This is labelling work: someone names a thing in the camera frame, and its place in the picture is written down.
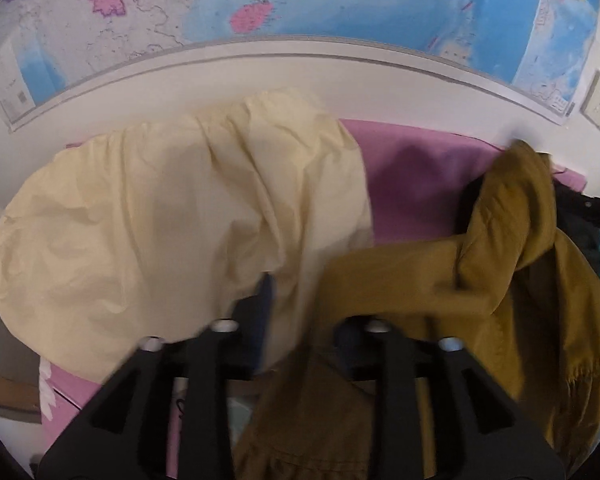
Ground olive brown jacket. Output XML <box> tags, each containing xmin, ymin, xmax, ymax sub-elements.
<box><xmin>234</xmin><ymin>141</ymin><xmax>600</xmax><ymax>479</ymax></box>

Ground cream folded garment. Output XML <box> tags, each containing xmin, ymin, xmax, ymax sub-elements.
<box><xmin>0</xmin><ymin>90</ymin><xmax>373</xmax><ymax>382</ymax></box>

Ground colourful wall map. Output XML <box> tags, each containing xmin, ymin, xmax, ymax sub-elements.
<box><xmin>0</xmin><ymin>0</ymin><xmax>600</xmax><ymax>122</ymax></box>

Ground pink floral bed sheet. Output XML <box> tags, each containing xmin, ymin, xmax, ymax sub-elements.
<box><xmin>38</xmin><ymin>118</ymin><xmax>586</xmax><ymax>480</ymax></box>

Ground white left wall socket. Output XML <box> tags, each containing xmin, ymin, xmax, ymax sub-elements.
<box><xmin>581</xmin><ymin>70</ymin><xmax>600</xmax><ymax>126</ymax></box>

